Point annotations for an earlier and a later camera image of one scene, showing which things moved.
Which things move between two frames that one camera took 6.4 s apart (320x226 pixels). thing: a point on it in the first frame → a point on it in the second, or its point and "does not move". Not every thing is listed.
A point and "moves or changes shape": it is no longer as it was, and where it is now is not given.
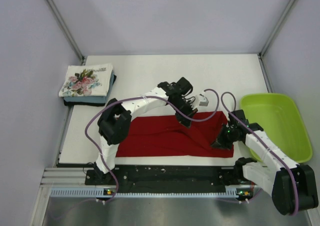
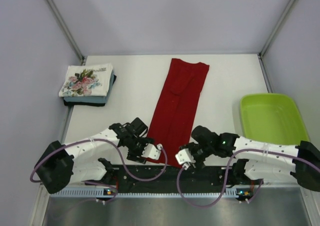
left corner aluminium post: [61, 22] does not move
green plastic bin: [277, 115] does not move
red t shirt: [163, 135] moves or changes shape
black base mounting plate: [170, 179] does not move
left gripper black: [183, 120] → [133, 156]
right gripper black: [220, 142] → [199, 164]
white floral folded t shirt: [91, 80] does not move
